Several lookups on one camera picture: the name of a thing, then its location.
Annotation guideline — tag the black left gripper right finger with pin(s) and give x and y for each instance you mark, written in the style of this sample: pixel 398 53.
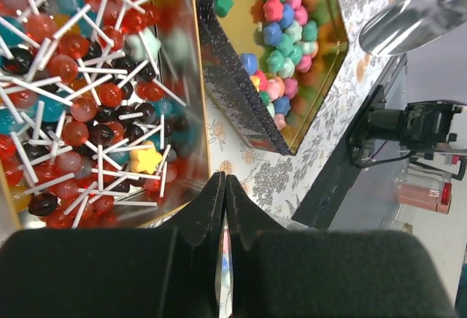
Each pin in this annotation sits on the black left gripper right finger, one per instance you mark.
pixel 313 273

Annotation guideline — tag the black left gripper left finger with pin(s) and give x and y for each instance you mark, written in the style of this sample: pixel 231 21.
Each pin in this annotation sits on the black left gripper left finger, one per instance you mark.
pixel 167 271

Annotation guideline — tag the gold tin of ball lollipops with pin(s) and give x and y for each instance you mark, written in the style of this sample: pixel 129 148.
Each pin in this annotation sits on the gold tin of ball lollipops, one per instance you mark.
pixel 102 112

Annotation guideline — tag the gold tin of star candies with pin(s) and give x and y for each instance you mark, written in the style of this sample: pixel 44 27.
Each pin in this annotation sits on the gold tin of star candies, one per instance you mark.
pixel 269 64

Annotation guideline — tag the silver metal scoop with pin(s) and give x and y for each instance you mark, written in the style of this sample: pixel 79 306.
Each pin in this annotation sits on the silver metal scoop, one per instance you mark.
pixel 405 25

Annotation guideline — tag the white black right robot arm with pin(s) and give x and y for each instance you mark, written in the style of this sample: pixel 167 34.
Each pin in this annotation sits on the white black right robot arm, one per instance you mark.
pixel 423 127

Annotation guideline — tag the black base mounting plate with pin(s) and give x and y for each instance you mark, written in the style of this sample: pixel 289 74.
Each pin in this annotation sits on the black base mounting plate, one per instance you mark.
pixel 345 197

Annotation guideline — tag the clear glass jar background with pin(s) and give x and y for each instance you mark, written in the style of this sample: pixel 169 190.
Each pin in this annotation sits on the clear glass jar background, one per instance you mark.
pixel 390 224

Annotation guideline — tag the pink clear bottle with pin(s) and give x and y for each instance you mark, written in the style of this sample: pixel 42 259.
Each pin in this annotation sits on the pink clear bottle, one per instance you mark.
pixel 436 200

